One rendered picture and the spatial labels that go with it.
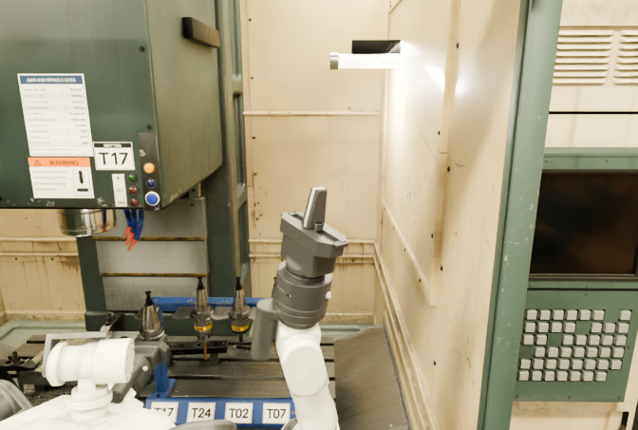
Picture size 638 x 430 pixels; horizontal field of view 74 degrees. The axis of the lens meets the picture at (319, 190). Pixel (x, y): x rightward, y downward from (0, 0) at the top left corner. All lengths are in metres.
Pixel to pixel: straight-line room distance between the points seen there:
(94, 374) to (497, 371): 0.62
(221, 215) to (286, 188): 0.43
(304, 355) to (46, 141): 0.87
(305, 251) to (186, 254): 1.33
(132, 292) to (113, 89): 1.13
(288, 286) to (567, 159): 0.76
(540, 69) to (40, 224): 2.42
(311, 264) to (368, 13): 1.64
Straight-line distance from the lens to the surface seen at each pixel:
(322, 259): 0.63
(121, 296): 2.12
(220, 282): 1.98
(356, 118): 2.10
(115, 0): 1.18
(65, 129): 1.24
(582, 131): 1.21
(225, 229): 1.88
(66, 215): 1.45
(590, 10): 1.21
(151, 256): 1.98
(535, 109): 0.65
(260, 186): 2.17
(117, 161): 1.19
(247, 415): 1.42
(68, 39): 1.23
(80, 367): 0.79
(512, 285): 0.71
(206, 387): 1.59
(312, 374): 0.73
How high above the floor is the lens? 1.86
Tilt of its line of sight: 14 degrees down
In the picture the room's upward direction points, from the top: straight up
